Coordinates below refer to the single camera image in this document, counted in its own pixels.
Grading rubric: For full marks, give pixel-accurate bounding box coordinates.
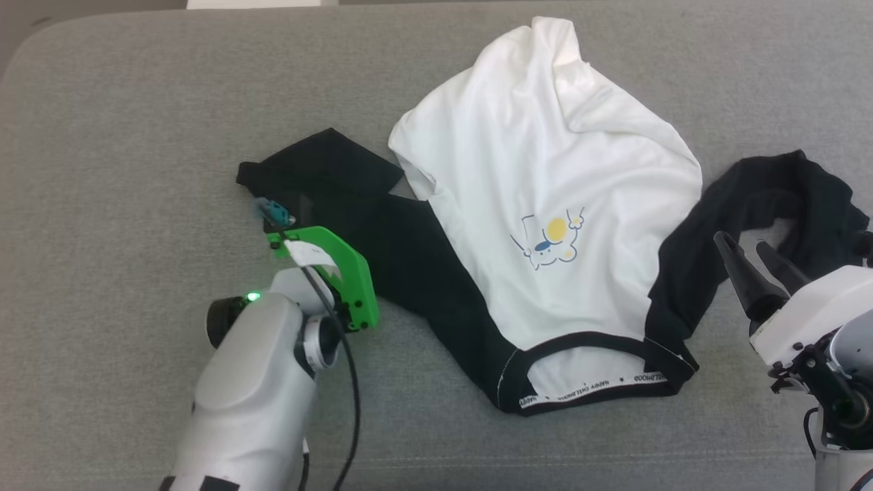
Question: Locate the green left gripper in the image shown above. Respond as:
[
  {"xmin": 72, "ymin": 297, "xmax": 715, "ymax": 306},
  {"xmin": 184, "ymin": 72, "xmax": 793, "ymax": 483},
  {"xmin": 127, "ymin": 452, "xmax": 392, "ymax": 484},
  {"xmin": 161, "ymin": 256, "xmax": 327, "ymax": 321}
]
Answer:
[{"xmin": 267, "ymin": 226, "xmax": 381, "ymax": 333}]

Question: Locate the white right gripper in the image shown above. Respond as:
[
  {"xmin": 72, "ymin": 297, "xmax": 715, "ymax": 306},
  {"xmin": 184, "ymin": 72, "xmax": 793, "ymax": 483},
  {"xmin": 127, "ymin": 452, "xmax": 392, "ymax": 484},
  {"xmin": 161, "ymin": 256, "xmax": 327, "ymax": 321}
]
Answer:
[{"xmin": 713, "ymin": 231, "xmax": 873, "ymax": 370}]

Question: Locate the white and black t-shirt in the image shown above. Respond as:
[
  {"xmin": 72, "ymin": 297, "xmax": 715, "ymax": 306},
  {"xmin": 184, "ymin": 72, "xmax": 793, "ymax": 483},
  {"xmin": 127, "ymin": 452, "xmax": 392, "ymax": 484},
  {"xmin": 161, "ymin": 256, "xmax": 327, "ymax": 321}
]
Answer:
[{"xmin": 236, "ymin": 16, "xmax": 871, "ymax": 417}]

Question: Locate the grey fabric sofa seat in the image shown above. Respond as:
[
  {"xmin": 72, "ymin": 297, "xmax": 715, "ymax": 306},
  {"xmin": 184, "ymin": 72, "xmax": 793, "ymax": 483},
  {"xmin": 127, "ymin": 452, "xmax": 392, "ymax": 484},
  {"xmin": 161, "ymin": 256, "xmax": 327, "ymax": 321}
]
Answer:
[{"xmin": 0, "ymin": 0, "xmax": 873, "ymax": 491}]

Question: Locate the white box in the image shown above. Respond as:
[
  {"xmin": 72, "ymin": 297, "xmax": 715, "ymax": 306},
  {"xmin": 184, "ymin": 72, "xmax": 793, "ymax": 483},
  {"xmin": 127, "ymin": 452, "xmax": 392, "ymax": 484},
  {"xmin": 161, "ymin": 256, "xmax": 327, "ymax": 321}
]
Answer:
[{"xmin": 186, "ymin": 0, "xmax": 340, "ymax": 10}]

